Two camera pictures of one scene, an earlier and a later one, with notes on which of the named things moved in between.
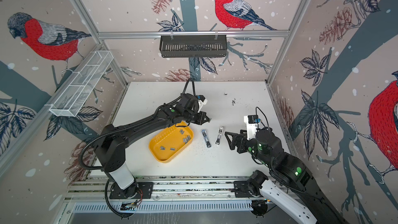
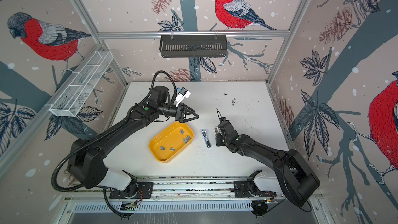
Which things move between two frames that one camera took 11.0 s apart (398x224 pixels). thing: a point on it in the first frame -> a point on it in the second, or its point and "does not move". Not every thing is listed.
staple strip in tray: [186, 140] does not move
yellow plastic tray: [165, 144] does not move
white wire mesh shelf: [82, 84] does not move
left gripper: [200, 120] -> [181, 118]
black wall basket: [190, 46] does not move
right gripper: [242, 139] -> [219, 141]
